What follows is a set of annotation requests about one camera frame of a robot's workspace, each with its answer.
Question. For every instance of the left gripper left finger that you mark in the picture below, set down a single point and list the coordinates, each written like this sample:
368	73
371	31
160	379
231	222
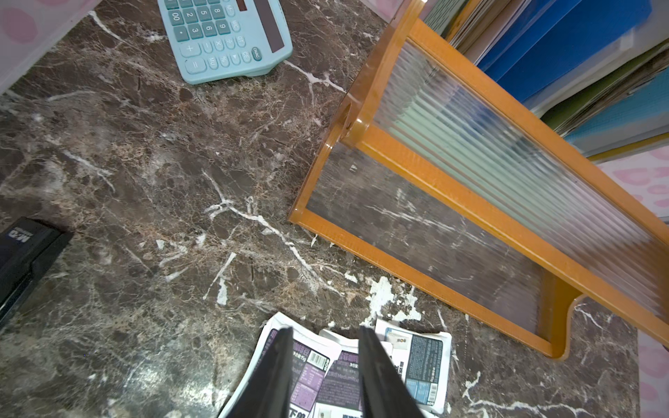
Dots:
267	393

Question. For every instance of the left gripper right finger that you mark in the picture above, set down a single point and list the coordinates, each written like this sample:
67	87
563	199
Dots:
383	393

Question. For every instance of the purple label coffee bag middle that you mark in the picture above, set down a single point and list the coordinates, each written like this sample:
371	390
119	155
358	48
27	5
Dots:
339	394

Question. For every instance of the purple label coffee bag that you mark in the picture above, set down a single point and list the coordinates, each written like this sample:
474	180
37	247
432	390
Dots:
339	394
312	358

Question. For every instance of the blue-grey label coffee bag upper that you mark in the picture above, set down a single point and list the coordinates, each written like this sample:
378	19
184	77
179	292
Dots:
423	361

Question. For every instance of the purple label coffee bag left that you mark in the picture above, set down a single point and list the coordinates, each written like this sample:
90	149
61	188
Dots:
312	358

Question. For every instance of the black stapler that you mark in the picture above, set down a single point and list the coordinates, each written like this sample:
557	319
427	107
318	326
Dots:
29	248

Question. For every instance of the light blue calculator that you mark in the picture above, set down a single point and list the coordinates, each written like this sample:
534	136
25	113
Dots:
216	39

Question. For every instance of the green file organizer with folders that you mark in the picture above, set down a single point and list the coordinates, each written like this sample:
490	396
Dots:
571	63

